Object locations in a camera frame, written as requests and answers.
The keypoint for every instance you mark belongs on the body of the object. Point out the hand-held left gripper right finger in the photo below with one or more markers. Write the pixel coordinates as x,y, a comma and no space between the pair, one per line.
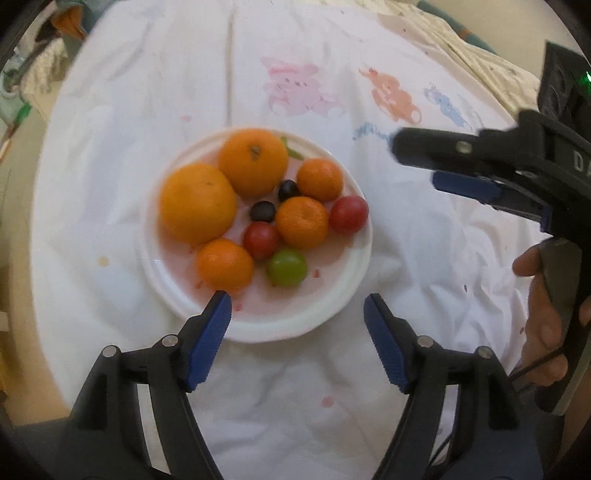
388,341

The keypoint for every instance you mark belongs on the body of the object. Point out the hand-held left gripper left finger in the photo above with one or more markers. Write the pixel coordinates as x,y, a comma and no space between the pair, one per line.
210,337

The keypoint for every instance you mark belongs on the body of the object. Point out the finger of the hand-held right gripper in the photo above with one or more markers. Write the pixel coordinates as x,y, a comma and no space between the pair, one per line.
443,147
466,187

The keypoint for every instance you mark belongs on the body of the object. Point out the small mandarin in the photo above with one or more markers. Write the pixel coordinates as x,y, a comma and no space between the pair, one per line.
320,179
302,222
225,265

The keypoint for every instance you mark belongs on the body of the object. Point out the pink and white plate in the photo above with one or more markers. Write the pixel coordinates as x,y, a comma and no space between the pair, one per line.
286,314

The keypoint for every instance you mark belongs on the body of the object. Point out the green grape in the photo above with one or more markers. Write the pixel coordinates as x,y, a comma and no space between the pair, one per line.
287,266

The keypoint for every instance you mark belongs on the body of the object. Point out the red cherry tomato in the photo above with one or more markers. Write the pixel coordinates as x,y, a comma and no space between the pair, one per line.
262,240
349,213

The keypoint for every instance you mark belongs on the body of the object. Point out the large smooth orange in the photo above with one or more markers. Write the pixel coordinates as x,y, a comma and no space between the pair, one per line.
197,203

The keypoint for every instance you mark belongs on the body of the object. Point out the dark purple grape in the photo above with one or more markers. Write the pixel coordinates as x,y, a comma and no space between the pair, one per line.
263,211
288,190

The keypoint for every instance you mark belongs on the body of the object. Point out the person's right hand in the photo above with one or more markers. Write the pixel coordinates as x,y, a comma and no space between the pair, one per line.
542,323

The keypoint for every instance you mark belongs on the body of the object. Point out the white cartoon printed cloth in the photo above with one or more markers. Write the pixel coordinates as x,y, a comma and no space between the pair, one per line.
415,277

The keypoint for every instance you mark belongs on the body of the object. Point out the beige patterned quilt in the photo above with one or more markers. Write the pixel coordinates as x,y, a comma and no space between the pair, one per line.
485,60

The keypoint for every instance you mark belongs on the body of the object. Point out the teal cushion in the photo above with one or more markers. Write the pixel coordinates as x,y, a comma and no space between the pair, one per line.
466,34

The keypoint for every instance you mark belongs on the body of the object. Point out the large orange with stem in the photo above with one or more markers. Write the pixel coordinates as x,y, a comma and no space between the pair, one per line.
253,161

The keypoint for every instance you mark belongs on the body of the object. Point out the beige fringed knit blanket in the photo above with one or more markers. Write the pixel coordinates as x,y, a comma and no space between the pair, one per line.
41,62

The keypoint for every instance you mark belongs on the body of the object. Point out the orange cloth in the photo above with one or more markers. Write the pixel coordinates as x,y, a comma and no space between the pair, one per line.
74,21

